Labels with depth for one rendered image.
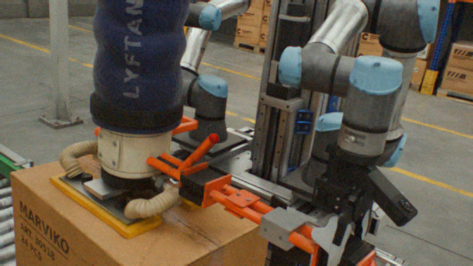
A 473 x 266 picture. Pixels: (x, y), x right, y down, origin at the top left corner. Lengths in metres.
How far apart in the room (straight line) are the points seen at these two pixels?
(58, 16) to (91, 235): 3.58
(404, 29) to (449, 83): 6.88
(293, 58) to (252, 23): 8.61
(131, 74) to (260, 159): 0.79
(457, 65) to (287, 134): 6.52
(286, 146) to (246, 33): 7.99
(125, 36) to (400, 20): 0.63
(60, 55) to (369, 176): 4.02
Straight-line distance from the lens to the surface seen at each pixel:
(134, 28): 1.00
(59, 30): 4.52
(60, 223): 1.16
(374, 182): 0.76
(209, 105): 1.62
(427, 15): 1.15
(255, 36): 9.41
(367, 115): 0.72
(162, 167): 1.06
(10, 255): 1.98
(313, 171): 1.44
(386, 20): 1.16
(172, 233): 1.07
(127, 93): 1.02
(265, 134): 1.64
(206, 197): 0.96
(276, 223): 0.87
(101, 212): 1.11
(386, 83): 0.71
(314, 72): 0.83
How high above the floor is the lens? 1.67
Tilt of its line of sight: 21 degrees down
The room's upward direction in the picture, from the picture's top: 7 degrees clockwise
